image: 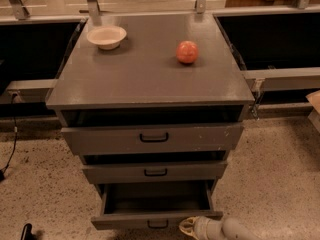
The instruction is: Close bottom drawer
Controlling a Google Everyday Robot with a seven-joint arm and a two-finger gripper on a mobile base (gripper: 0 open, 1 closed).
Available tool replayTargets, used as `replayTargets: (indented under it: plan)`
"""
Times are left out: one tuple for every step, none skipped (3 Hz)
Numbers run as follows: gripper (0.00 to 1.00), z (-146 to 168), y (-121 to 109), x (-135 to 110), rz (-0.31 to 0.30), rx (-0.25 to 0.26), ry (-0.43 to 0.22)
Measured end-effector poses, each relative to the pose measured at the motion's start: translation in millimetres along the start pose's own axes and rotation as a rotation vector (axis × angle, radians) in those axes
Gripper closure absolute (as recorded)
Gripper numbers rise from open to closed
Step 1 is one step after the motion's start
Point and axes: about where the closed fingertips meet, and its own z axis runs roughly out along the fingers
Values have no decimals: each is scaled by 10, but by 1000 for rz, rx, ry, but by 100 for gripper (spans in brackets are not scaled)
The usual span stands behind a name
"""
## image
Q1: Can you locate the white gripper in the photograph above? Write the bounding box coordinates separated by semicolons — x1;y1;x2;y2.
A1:
179;216;224;240

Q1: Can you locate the grey bottom drawer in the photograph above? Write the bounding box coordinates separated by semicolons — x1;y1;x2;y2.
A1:
91;181;223;230

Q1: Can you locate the grey drawer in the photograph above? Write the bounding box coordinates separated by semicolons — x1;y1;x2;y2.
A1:
62;123;243;155
91;181;223;230
83;161;227;184

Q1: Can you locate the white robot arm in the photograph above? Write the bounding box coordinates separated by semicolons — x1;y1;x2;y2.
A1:
179;216;261;240

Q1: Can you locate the yellow robot base part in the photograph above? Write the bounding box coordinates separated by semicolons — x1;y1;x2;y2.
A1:
306;90;320;133

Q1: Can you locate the grey middle drawer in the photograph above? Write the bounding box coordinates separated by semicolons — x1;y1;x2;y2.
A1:
83;161;227;184

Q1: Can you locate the grey top drawer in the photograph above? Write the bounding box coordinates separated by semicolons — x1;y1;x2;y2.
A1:
62;123;243;155

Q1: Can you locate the grey drawer cabinet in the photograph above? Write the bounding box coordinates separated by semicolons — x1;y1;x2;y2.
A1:
45;12;256;198

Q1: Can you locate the black object on floor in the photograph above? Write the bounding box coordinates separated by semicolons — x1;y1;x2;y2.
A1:
20;223;34;240

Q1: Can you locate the red apple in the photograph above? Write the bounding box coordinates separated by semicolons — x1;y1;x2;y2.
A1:
176;41;199;64

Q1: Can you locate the white bowl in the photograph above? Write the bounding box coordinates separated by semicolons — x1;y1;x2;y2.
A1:
87;25;127;50

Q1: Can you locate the black cable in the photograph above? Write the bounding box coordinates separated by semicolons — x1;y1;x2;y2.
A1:
0;93;19;182

